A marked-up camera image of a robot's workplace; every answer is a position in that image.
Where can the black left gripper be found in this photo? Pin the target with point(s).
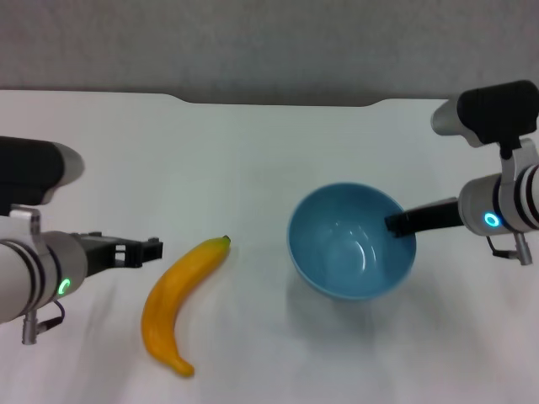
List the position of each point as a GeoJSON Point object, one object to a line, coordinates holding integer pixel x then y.
{"type": "Point", "coordinates": [97, 254]}

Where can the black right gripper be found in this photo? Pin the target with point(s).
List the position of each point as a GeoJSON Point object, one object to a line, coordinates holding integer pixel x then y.
{"type": "Point", "coordinates": [438, 216]}

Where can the yellow banana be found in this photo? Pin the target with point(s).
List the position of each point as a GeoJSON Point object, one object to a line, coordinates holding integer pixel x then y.
{"type": "Point", "coordinates": [168, 294]}

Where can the blue bowl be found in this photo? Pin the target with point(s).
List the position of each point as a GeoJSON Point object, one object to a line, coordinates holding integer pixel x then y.
{"type": "Point", "coordinates": [337, 256]}

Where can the silver left camera bracket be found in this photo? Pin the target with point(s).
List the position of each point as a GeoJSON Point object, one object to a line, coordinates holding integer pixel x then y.
{"type": "Point", "coordinates": [27, 223]}

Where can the silver camera bracket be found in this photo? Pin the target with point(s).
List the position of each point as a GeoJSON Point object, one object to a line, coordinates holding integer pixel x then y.
{"type": "Point", "coordinates": [27, 223]}
{"type": "Point", "coordinates": [524, 160]}

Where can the silver right camera bracket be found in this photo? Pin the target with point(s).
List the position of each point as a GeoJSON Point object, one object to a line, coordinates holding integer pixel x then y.
{"type": "Point", "coordinates": [524, 160]}

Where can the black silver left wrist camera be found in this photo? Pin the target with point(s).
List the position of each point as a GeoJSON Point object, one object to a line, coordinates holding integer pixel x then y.
{"type": "Point", "coordinates": [29, 168]}

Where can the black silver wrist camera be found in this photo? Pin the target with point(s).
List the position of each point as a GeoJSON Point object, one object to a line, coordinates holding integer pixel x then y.
{"type": "Point", "coordinates": [29, 168]}
{"type": "Point", "coordinates": [492, 109]}

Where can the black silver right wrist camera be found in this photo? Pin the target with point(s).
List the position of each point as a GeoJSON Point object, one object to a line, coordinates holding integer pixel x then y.
{"type": "Point", "coordinates": [492, 109]}

